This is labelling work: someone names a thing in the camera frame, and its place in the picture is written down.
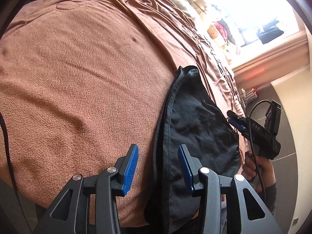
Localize black shorts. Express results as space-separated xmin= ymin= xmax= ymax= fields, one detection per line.
xmin=144 ymin=66 xmax=241 ymax=233

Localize person's right hand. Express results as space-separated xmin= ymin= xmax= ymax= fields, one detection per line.
xmin=241 ymin=149 xmax=276 ymax=193

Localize white nightstand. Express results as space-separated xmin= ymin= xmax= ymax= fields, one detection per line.
xmin=240 ymin=88 xmax=258 ymax=107

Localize red cloth on sill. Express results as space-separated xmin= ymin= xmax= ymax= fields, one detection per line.
xmin=214 ymin=22 xmax=228 ymax=41

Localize right brown curtain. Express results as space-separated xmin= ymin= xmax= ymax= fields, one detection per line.
xmin=232 ymin=30 xmax=311 ymax=90

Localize brown bed blanket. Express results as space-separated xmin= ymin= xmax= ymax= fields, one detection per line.
xmin=1 ymin=0 xmax=244 ymax=227

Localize black cables on bed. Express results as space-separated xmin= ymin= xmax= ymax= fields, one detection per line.
xmin=194 ymin=28 xmax=242 ymax=103

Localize window with black frame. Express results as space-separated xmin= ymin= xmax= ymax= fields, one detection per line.
xmin=191 ymin=0 xmax=299 ymax=55

